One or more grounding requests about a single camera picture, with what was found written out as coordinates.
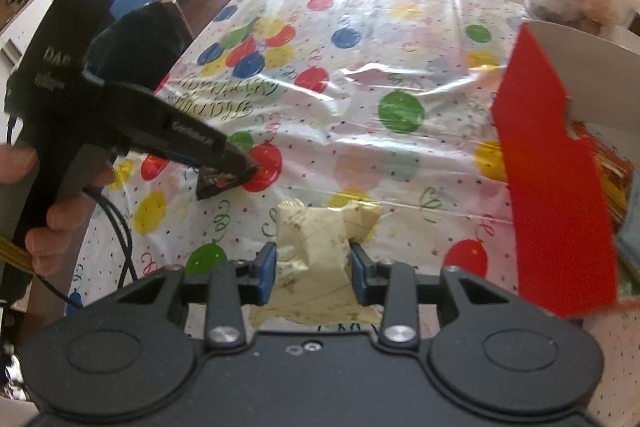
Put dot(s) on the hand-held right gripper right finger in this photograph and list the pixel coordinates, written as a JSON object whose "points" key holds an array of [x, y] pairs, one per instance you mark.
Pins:
{"points": [[359, 274]]}

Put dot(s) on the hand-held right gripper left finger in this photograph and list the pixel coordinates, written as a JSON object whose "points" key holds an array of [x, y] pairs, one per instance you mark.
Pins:
{"points": [[266, 274]]}

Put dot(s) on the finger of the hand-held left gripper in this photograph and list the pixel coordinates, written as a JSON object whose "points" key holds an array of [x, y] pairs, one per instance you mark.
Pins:
{"points": [[170, 127]]}

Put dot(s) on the cream snack packet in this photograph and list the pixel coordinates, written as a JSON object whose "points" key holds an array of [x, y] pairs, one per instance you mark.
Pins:
{"points": [[310, 247]]}

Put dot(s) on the dark brown snack packet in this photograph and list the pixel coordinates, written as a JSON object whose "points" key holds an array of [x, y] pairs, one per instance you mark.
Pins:
{"points": [[212, 185]]}

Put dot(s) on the red cardboard box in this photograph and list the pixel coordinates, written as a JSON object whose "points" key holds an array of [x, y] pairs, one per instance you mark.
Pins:
{"points": [[550, 207]]}

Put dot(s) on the person's left hand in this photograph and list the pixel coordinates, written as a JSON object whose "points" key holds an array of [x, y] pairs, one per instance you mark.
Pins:
{"points": [[60, 219]]}

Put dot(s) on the black fuzzy cloth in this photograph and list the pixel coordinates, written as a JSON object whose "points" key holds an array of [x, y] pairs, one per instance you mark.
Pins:
{"points": [[145, 42]]}

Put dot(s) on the balloon print plastic tablecloth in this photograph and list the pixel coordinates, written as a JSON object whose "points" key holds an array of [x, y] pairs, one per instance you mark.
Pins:
{"points": [[375, 57]]}

